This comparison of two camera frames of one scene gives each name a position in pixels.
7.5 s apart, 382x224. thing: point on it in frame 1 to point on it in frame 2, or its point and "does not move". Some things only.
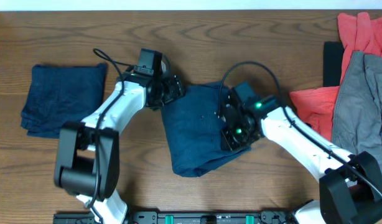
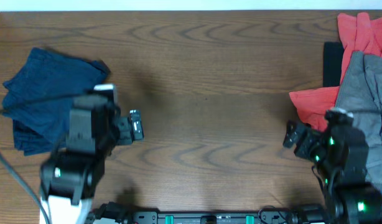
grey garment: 361,120 does not move
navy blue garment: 57,94 to 35,136
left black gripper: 174,87 to 125,135
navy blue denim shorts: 194,130 to 38,97
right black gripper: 231,144 to 310,137
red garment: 359,33 does not move
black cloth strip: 332,66 does not move
